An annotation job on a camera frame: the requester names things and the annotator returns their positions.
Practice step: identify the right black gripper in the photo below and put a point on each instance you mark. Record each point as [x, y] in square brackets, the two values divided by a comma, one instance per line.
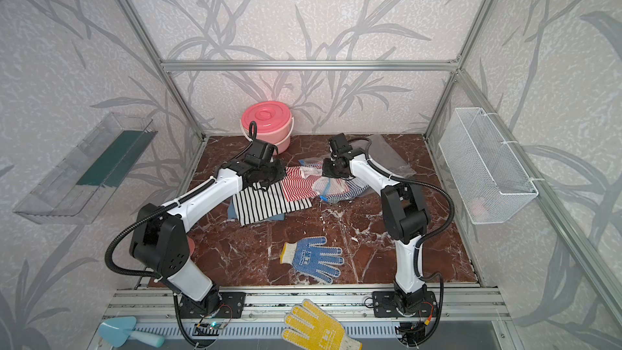
[325, 172]

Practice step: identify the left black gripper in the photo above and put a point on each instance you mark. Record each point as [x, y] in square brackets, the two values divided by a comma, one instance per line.
[281, 172]

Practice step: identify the black white striped garment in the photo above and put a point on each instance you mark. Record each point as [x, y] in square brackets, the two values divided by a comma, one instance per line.
[254, 204]

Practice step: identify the clear vacuum storage bag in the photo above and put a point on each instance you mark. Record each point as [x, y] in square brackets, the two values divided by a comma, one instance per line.
[381, 153]

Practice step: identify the blue white striped garment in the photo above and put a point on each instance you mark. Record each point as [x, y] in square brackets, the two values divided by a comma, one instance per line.
[334, 190]

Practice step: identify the red white striped garment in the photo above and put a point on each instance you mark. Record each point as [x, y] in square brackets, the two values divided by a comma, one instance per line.
[299, 181]

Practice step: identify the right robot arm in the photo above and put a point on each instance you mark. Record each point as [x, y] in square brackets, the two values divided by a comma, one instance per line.
[405, 214]

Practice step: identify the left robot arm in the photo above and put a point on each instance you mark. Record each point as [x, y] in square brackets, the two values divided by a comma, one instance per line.
[159, 237]

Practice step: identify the pink lidded plastic bucket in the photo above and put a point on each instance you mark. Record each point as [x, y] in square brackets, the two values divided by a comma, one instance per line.
[275, 123]

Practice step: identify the blue dotted work glove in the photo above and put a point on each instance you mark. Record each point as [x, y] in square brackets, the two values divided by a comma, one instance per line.
[312, 257]

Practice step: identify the pink watering can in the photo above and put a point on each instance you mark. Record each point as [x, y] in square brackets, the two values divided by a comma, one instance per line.
[192, 246]

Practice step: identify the pink item in basket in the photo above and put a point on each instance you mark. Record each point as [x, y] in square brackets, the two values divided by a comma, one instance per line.
[479, 210]

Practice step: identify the yellow dotted work glove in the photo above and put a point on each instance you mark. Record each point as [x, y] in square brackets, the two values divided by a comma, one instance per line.
[309, 327]

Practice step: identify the light blue hand trowel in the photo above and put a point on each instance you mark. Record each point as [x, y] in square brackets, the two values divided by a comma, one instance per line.
[117, 331]

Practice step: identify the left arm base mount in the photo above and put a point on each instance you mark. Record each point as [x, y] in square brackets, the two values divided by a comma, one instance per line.
[226, 305]

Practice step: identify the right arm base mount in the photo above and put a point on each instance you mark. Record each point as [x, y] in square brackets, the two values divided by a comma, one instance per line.
[421, 304]

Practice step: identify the white wire mesh basket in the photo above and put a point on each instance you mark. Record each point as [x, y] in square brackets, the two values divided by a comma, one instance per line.
[484, 166]

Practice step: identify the clear plastic wall shelf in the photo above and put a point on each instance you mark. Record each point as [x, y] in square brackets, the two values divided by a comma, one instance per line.
[78, 188]

